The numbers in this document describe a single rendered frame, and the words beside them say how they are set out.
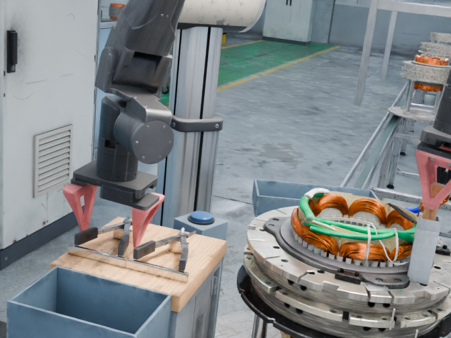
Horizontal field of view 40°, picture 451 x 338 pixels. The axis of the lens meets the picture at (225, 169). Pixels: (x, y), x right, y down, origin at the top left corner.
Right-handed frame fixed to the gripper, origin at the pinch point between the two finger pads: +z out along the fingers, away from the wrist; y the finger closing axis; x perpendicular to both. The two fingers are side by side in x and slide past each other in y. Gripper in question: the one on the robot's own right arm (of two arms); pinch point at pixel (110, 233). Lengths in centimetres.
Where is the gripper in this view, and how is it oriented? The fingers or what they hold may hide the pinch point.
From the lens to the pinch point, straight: 91.2
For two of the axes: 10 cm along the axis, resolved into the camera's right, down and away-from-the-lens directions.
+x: 3.0, -2.8, 9.1
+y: 9.4, 2.4, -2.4
